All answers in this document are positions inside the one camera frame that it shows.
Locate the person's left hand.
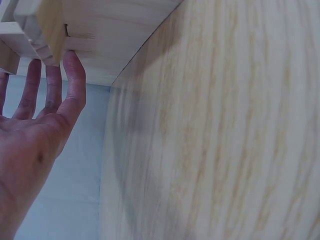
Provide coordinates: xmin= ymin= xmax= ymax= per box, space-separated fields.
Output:
xmin=0 ymin=49 xmax=87 ymax=240

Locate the light wooden rack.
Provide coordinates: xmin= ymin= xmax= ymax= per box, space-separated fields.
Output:
xmin=0 ymin=0 xmax=187 ymax=86

